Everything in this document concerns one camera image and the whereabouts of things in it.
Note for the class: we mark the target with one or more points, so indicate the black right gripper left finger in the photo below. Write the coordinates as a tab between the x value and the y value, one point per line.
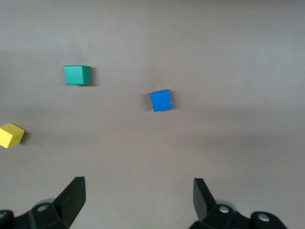
69	202

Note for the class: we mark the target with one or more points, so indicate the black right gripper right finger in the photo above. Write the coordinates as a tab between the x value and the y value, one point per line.
202	202

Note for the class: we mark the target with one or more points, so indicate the yellow wooden block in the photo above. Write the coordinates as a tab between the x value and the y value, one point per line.
9	136

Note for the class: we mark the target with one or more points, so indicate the blue wooden block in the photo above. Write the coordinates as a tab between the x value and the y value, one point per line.
161	100

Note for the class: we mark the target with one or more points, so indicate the green wooden block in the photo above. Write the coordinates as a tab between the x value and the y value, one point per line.
76	75

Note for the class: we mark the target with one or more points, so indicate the brown table cover sheet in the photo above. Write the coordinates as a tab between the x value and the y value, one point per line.
214	59

